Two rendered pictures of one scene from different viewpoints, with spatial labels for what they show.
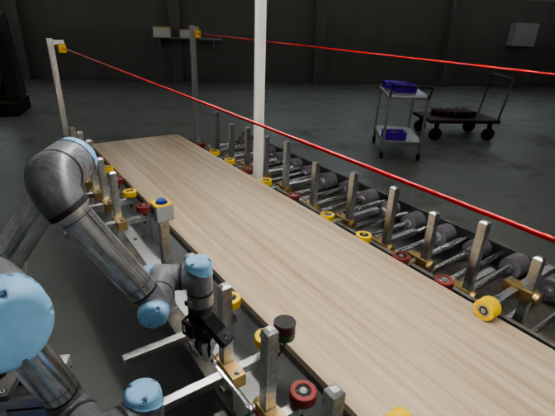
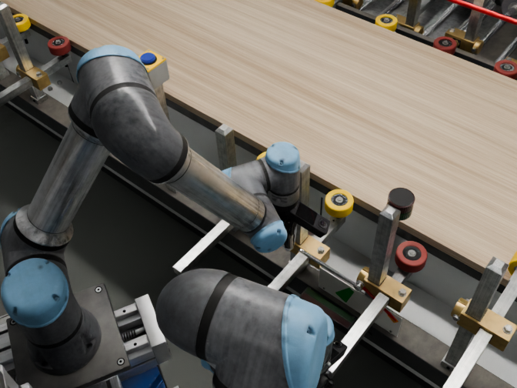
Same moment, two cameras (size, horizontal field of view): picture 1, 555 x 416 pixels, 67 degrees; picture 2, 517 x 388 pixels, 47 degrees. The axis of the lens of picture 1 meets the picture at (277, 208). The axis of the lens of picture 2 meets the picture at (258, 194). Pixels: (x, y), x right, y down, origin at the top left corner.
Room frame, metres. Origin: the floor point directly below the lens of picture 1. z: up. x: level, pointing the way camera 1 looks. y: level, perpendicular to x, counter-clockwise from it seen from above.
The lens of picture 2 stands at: (0.12, 0.47, 2.20)
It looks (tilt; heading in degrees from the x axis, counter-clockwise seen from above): 50 degrees down; 348
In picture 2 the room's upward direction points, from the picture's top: 4 degrees counter-clockwise
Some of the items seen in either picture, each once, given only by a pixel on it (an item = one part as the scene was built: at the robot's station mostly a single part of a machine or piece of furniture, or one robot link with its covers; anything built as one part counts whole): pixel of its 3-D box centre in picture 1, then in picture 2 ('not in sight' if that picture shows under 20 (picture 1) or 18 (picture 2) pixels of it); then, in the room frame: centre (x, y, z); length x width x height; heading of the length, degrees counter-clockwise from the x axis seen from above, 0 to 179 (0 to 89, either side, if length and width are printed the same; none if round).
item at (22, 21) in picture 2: (130, 198); (21, 31); (2.33, 0.90, 0.85); 0.08 x 0.08 x 0.11
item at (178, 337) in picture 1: (183, 338); (228, 223); (1.20, 0.33, 0.80); 0.44 x 0.03 x 0.04; 126
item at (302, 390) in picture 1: (302, 403); (408, 264); (0.89, -0.10, 0.85); 0.08 x 0.08 x 0.11
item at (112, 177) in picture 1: (117, 212); (24, 61); (2.08, 0.88, 0.88); 0.04 x 0.04 x 0.48; 36
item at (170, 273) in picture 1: (162, 281); (244, 187); (0.97, 0.31, 1.21); 0.11 x 0.11 x 0.08; 6
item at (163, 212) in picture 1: (162, 210); (150, 71); (1.48, 0.45, 1.18); 0.07 x 0.07 x 0.08; 36
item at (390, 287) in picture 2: (272, 415); (383, 286); (0.85, -0.01, 0.84); 0.14 x 0.06 x 0.05; 36
